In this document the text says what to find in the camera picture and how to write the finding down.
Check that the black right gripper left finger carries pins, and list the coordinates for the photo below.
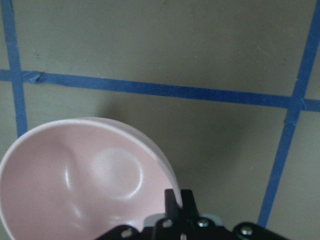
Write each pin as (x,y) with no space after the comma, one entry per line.
(172,209)

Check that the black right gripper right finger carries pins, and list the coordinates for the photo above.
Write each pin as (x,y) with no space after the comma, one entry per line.
(189,209)

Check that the pink bowl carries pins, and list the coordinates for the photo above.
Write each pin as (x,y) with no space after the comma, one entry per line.
(75,179)

